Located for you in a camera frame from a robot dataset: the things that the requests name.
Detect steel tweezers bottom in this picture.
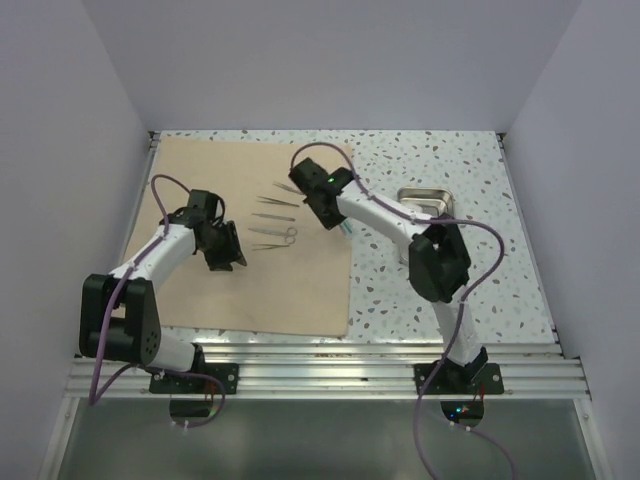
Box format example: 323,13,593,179
251,244,290,251

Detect green white sachet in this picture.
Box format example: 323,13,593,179
339,220,353,238

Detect steel surgical scissors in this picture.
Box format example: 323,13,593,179
250,227,298,245

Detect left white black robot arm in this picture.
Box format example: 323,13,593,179
79,190,247,393

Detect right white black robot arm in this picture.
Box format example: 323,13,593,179
289,158,488,393

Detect short steel tweezers top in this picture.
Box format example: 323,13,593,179
273,182,303,195

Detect beige cloth mat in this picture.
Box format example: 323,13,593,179
152,137,352,337

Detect stainless steel tray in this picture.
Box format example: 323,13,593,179
396,187,457,266

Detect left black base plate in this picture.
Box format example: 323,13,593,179
149,363,240,395

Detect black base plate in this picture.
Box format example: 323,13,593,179
413,362,505,396
149,363,240,395

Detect aluminium rail frame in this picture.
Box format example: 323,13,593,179
43,130,613,479

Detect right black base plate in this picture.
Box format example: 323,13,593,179
413,362,505,396

